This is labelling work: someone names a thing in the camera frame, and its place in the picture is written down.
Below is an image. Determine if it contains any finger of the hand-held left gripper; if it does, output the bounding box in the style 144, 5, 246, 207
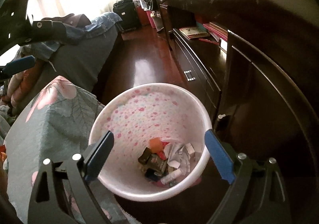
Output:
17, 20, 84, 45
0, 55, 36, 80

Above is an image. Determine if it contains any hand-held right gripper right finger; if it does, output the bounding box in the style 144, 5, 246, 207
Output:
204, 129, 292, 224

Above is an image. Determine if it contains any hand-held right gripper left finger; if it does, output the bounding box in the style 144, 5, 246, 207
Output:
27, 130, 115, 224

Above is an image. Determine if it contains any white tissue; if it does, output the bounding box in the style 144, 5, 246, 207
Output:
167, 143, 197, 169

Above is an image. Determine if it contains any dark wrapper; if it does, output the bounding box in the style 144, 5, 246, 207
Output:
138, 147, 153, 165

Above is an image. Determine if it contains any white lip balm tube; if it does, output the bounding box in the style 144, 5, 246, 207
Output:
159, 170, 181, 185

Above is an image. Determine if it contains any red snack wrapper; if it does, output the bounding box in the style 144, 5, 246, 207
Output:
159, 140, 171, 160

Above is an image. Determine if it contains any white pink-flowered waste bin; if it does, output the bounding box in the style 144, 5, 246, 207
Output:
88, 83, 212, 202

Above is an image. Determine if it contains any dark foil packet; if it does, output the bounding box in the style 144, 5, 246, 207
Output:
146, 154, 169, 174

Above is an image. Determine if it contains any pink folded quilt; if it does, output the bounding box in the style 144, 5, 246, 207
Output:
0, 64, 46, 115

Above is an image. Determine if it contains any brown blanket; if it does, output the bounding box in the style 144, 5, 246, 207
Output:
42, 13, 93, 26

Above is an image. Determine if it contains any blue denim clothing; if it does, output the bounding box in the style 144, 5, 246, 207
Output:
32, 12, 123, 48

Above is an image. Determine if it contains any grey floral tablecloth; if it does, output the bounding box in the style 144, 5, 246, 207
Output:
5, 76, 130, 224

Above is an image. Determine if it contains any black suitcase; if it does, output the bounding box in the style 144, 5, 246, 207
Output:
113, 0, 141, 33

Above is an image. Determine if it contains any red plastic bin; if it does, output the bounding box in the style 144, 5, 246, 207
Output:
136, 6, 153, 26

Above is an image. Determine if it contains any white storage box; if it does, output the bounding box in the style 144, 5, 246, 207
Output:
140, 0, 153, 11

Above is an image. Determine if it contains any dark wooden dresser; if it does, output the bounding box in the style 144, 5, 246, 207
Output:
156, 0, 319, 224

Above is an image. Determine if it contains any red book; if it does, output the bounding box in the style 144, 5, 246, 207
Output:
202, 22, 229, 42

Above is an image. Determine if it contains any tan book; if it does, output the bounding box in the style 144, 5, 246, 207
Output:
179, 27, 209, 40

